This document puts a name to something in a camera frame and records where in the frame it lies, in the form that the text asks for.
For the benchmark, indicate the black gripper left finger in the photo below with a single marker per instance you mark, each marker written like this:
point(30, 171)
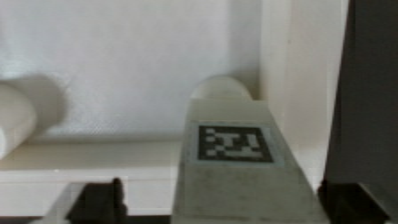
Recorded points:
point(89, 204)

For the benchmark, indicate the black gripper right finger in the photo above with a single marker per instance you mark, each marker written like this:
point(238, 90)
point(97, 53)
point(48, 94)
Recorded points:
point(357, 203)

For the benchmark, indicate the white table leg with tag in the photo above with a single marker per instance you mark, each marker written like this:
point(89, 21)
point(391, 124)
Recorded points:
point(241, 185)

